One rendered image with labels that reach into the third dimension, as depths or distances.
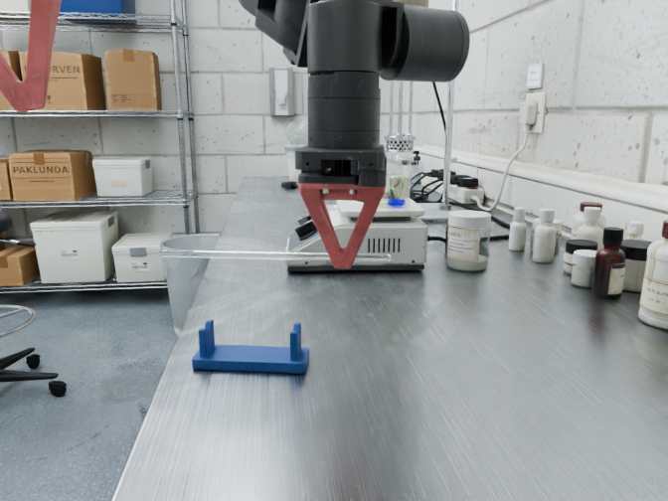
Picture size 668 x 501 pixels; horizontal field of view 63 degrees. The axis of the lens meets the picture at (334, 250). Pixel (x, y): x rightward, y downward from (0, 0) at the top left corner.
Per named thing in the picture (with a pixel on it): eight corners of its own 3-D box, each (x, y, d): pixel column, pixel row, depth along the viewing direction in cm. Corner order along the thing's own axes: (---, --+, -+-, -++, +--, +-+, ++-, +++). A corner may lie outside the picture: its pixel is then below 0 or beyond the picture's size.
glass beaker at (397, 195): (411, 212, 76) (413, 153, 75) (372, 211, 77) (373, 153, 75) (411, 205, 82) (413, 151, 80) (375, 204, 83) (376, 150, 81)
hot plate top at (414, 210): (340, 217, 75) (340, 211, 75) (335, 204, 87) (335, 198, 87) (425, 217, 76) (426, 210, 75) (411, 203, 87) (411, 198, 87)
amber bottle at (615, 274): (586, 295, 67) (594, 229, 65) (594, 289, 69) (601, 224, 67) (617, 301, 65) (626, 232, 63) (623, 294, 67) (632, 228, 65)
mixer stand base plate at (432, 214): (332, 225, 111) (332, 219, 111) (322, 208, 130) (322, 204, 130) (473, 221, 114) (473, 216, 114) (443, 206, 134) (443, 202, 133)
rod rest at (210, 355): (191, 370, 47) (188, 331, 47) (203, 353, 51) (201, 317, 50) (304, 374, 47) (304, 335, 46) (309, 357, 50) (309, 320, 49)
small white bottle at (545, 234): (558, 263, 82) (563, 210, 80) (539, 264, 81) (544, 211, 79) (546, 257, 85) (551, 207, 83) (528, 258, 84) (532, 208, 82)
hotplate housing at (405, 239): (285, 273, 76) (283, 218, 74) (288, 251, 89) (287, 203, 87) (442, 271, 77) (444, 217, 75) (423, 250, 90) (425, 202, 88)
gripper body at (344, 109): (383, 165, 49) (385, 79, 47) (384, 178, 39) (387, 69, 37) (310, 164, 49) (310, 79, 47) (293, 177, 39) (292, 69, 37)
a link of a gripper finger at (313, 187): (383, 254, 50) (385, 151, 48) (383, 277, 43) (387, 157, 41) (309, 252, 50) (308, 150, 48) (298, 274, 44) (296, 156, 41)
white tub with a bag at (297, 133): (294, 184, 177) (292, 116, 172) (278, 180, 190) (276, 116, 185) (333, 182, 184) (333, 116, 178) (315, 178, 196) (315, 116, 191)
